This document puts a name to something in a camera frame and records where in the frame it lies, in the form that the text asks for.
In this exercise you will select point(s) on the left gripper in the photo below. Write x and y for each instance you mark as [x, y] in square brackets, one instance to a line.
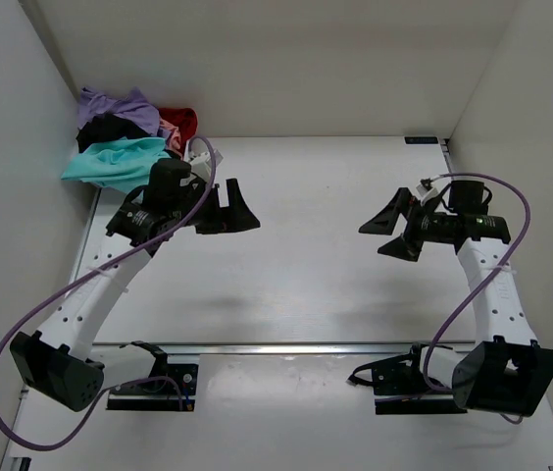
[237, 213]

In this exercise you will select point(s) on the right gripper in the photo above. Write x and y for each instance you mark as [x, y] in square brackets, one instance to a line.
[406, 247]

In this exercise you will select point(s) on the teal t shirt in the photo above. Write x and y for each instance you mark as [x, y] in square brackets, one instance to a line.
[122, 165]

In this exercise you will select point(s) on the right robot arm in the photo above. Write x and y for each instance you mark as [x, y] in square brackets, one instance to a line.
[507, 372]

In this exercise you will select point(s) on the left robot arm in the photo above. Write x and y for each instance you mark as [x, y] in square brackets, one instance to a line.
[56, 360]

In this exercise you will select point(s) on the white plastic basket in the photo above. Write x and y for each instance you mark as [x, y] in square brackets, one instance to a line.
[192, 149]

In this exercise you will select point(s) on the pink t shirt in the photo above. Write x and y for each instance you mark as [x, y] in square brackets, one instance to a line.
[172, 136]

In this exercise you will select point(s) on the black label sticker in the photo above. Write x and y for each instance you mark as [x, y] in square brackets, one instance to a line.
[421, 140]

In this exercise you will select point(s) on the red t shirt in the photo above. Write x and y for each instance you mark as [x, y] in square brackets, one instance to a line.
[184, 118]

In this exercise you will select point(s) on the purple t shirt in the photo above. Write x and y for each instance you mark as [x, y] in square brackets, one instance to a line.
[134, 107]

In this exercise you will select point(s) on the black t shirt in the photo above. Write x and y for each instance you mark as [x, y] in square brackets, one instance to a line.
[107, 128]

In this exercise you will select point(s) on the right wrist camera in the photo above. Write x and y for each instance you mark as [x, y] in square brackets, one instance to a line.
[458, 197]

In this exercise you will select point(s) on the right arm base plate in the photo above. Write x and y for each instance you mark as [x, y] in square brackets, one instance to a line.
[400, 390]

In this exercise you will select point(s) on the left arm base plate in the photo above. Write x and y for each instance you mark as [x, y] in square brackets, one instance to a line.
[160, 395]

